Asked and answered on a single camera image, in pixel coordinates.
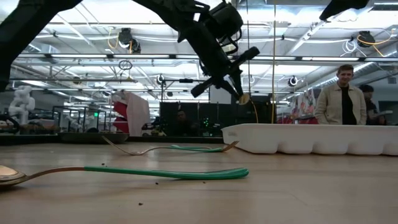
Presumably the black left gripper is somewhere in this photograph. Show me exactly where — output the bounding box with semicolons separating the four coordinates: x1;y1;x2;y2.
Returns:
178;21;261;101

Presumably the gold fork green handle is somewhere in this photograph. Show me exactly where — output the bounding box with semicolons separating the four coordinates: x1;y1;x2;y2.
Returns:
170;140;240;153
101;136;223;156

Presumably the white pillar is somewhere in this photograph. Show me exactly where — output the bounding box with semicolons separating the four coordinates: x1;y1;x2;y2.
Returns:
210;86;234;105

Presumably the person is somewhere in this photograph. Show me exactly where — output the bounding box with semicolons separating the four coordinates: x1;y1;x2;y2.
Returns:
313;63;368;126
359;83;388;126
174;109;195;137

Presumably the red counter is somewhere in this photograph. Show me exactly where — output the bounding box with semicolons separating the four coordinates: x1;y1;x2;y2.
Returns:
277;115;318;125

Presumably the colourful poster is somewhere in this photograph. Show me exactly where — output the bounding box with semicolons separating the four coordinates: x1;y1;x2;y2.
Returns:
292;91;317;124

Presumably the white cutlery tray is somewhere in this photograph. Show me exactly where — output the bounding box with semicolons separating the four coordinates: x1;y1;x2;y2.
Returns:
221;123;398;156

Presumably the ceiling light strip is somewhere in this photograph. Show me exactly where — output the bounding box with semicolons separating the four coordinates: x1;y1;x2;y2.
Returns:
18;53;398;62

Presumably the red and white cloth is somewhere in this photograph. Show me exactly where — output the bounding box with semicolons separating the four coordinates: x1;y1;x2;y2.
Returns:
111;90;152;138

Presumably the curved yellow cable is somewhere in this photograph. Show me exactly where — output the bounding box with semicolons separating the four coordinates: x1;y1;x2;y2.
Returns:
247;99;259;126

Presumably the black metal stand frame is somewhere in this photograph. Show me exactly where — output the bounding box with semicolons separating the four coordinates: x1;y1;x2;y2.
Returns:
160;78;211;103

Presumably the black hanging cable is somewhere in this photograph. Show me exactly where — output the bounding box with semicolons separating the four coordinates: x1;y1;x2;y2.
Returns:
246;0;251;97

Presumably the black partition wall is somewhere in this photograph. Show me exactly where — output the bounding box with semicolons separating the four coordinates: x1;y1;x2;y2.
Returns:
159;95;276;138

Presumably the black aluminium table frame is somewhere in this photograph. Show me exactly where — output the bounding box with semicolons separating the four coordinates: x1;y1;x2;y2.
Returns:
0;133;224;146

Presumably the hanging cable ring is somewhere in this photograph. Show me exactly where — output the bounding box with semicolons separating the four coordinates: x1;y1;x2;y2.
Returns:
118;60;134;72

